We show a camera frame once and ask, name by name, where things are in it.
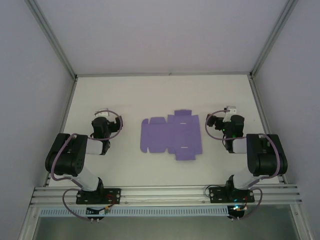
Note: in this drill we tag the purple paper box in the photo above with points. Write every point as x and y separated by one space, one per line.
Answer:
185 135

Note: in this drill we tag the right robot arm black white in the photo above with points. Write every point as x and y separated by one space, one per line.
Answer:
265 160

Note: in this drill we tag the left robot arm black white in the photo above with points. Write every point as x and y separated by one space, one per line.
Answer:
65 155

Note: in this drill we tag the grey metal lower panel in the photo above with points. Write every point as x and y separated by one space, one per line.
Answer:
162 228

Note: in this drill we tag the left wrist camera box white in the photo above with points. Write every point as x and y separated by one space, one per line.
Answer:
103 112

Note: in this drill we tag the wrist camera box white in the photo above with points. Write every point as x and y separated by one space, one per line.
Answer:
230 112
103 112

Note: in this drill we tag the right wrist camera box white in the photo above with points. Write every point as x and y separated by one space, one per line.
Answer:
230 112

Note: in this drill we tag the aluminium frame crossbar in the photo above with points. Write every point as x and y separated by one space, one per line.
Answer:
162 74

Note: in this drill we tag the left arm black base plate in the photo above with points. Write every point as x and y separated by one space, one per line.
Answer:
112 196

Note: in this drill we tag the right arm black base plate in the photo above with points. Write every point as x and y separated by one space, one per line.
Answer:
217 195

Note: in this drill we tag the aluminium mounting rail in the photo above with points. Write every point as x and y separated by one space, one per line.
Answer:
162 193

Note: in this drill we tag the aluminium frame post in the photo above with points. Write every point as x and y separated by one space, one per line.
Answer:
50 35
272 35

